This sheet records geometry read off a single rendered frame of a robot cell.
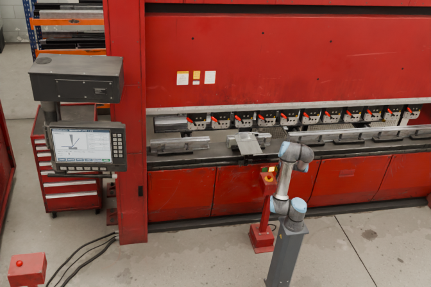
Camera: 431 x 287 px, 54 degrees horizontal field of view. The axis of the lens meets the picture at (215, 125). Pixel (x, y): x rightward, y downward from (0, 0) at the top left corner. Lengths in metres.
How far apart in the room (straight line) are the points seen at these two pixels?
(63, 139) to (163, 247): 1.66
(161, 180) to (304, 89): 1.42
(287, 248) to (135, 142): 1.39
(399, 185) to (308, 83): 1.67
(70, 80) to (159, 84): 0.89
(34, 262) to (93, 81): 1.23
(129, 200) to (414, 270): 2.63
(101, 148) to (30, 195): 2.00
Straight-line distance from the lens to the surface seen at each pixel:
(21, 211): 4.53
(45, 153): 3.79
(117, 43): 2.84
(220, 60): 3.21
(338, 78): 3.65
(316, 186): 4.19
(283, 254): 3.41
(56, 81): 2.57
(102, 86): 2.53
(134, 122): 3.15
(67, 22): 4.81
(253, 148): 3.53
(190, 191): 3.79
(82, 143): 2.76
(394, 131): 4.33
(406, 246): 4.63
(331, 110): 3.81
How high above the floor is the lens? 3.12
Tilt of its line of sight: 35 degrees down
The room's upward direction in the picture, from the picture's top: 6 degrees clockwise
